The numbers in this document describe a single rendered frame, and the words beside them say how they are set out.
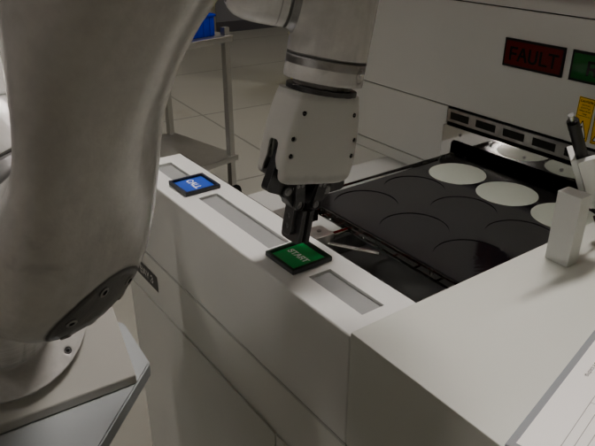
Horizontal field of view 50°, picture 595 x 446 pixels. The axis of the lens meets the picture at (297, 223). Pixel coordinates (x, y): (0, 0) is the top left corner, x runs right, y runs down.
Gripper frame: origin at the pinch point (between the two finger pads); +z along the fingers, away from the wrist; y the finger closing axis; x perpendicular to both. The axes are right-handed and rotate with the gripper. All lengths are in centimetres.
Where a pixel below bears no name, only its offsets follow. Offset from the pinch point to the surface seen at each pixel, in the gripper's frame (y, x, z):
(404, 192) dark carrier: -35.2, -16.4, 3.6
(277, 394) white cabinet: 0.2, 2.1, 21.5
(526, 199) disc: -48.9, -2.7, 0.7
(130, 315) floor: -44, -138, 93
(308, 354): 2.2, 8.4, 11.8
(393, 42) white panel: -55, -46, -18
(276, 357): 1.3, 2.1, 16.2
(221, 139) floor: -165, -289, 67
